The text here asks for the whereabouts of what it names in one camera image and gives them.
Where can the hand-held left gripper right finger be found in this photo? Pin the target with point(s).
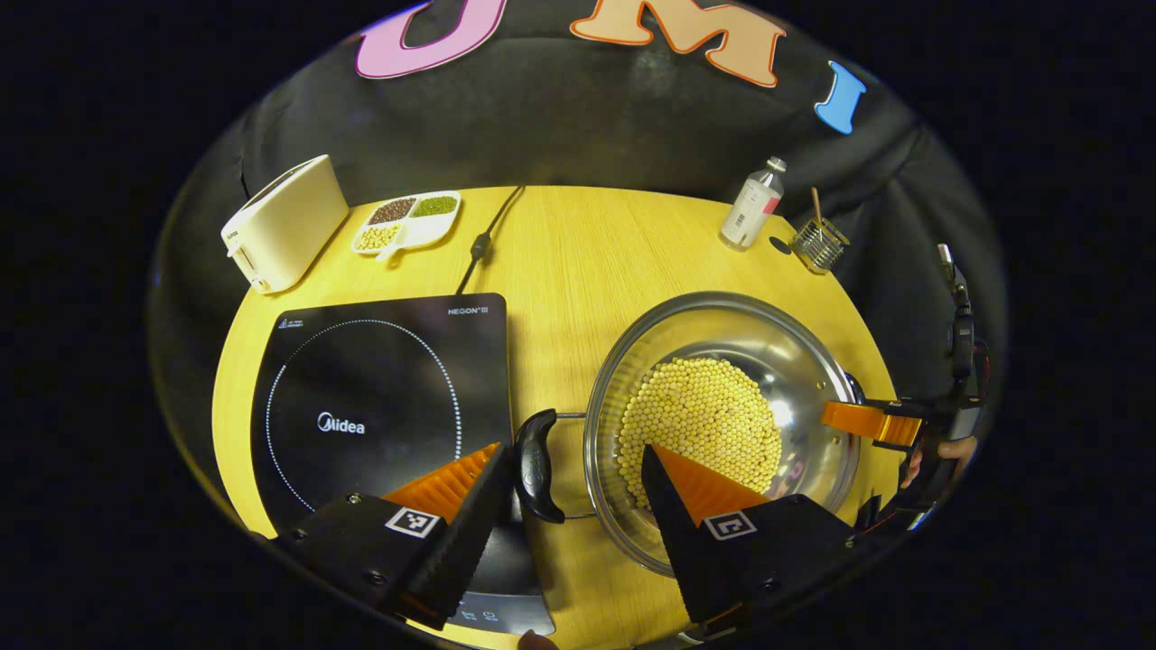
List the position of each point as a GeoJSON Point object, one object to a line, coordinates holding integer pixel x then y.
{"type": "Point", "coordinates": [677, 533]}

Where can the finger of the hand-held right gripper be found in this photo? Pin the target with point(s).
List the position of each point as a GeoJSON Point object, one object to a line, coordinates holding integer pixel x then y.
{"type": "Point", "coordinates": [867, 422]}

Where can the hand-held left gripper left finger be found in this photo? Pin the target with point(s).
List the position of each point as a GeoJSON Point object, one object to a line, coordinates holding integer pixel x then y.
{"type": "Point", "coordinates": [470, 533]}

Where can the black induction cooktop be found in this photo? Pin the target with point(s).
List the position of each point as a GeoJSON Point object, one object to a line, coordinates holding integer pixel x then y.
{"type": "Point", "coordinates": [361, 361]}

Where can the pile of soybeans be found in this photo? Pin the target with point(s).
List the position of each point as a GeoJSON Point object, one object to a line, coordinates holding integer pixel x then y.
{"type": "Point", "coordinates": [704, 406]}

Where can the clear glass holder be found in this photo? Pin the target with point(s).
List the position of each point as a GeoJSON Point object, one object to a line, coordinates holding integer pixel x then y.
{"type": "Point", "coordinates": [820, 248]}

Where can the small black disc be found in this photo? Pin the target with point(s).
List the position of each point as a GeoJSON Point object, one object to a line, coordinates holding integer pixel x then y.
{"type": "Point", "coordinates": [780, 245]}

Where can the wooden stick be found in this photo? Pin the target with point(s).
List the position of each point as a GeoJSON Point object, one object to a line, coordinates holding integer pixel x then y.
{"type": "Point", "coordinates": [816, 206]}

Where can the clear plastic bottle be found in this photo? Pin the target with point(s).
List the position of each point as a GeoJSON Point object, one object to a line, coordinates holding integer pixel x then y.
{"type": "Point", "coordinates": [751, 212]}

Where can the white divided bean dish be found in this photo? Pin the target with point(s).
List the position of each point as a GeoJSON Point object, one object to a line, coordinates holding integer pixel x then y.
{"type": "Point", "coordinates": [406, 226]}

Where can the white toaster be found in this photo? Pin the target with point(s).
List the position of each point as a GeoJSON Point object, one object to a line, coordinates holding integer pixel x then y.
{"type": "Point", "coordinates": [289, 221]}

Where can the black backdrop cloth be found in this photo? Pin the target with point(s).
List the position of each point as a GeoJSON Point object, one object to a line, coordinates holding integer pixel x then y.
{"type": "Point", "coordinates": [587, 117]}

